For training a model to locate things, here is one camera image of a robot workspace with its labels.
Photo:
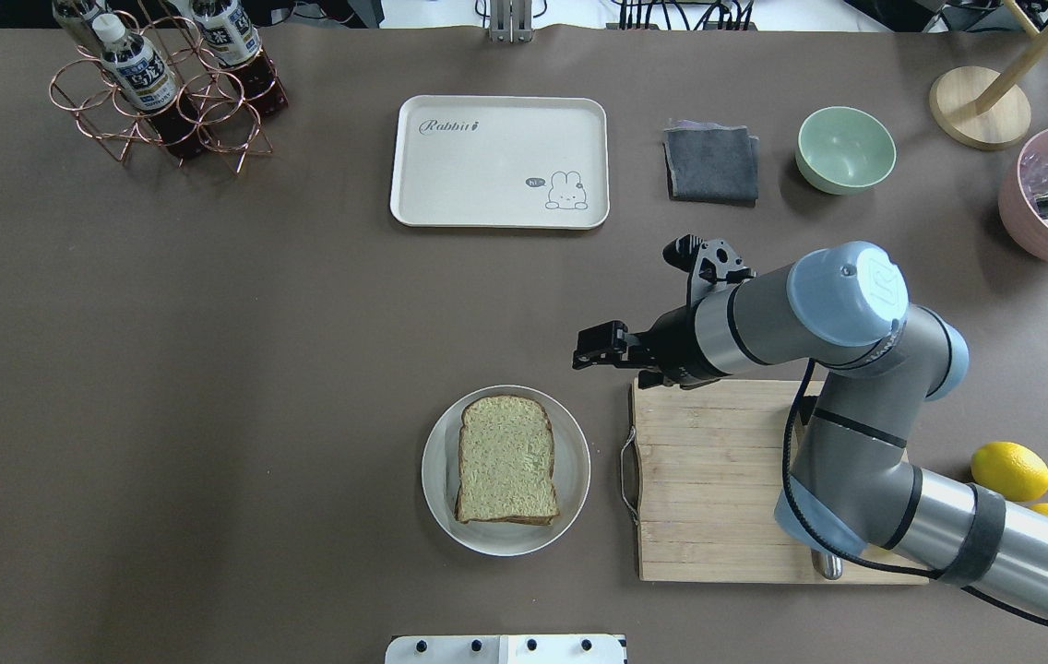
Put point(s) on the white round plate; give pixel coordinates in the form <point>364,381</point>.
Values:
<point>439,476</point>

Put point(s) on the upper whole lemon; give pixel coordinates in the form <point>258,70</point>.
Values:
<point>1010,469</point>

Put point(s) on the right tea bottle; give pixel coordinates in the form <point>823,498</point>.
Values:
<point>232,37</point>

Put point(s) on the grey folded cloth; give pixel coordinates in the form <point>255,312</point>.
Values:
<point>711,162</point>

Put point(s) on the tea bottle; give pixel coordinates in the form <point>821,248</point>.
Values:
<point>232,37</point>
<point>150,84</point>
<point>75,17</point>

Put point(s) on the cream rabbit tray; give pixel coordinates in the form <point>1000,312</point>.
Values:
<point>515,162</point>

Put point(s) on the bamboo cutting board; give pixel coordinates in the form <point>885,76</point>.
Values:
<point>702,473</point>

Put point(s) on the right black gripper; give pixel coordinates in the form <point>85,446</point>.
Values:
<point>674,347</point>

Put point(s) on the wooden stand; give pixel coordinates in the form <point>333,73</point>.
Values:
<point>983,108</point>

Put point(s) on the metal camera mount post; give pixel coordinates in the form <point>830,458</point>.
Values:
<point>509,21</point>

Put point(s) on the mint green bowl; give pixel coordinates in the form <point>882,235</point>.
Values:
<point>844,151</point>

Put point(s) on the copper wire bottle rack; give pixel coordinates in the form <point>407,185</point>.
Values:
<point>229,126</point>

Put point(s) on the left rear tea bottle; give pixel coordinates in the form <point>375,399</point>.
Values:
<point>75,17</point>

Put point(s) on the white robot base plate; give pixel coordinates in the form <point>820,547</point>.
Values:
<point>508,648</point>

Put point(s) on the front tea bottle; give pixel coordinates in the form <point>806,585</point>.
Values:
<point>150,84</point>

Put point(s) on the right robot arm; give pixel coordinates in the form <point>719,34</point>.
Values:
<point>846,486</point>

